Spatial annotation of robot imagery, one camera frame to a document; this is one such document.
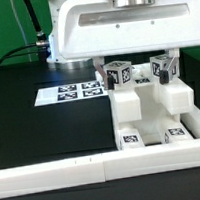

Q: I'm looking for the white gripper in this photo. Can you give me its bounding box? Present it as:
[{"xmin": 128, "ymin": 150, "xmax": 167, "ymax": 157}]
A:
[{"xmin": 57, "ymin": 0, "xmax": 200, "ymax": 90}]

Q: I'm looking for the white chair back frame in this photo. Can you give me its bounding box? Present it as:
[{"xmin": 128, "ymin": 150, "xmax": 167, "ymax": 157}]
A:
[{"xmin": 93, "ymin": 58, "xmax": 197, "ymax": 126}]

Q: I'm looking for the black cable on base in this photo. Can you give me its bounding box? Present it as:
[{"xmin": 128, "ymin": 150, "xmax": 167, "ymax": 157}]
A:
[{"xmin": 0, "ymin": 0, "xmax": 52, "ymax": 68}]

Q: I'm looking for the white chair seat plate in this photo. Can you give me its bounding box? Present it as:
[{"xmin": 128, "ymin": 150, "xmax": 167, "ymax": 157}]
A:
[{"xmin": 115, "ymin": 114, "xmax": 181, "ymax": 146}]

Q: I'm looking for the white tagged cube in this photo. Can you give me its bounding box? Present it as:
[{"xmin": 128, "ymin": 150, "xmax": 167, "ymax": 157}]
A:
[
  {"xmin": 103, "ymin": 61, "xmax": 132, "ymax": 86},
  {"xmin": 148, "ymin": 52, "xmax": 180, "ymax": 80}
]

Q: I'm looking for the white U-shaped fence rail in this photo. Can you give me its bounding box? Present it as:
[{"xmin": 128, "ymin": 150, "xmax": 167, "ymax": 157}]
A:
[{"xmin": 0, "ymin": 109, "xmax": 200, "ymax": 199}]

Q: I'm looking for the white tag sheet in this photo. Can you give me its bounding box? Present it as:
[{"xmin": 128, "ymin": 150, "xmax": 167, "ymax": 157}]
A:
[{"xmin": 35, "ymin": 80, "xmax": 107, "ymax": 106}]

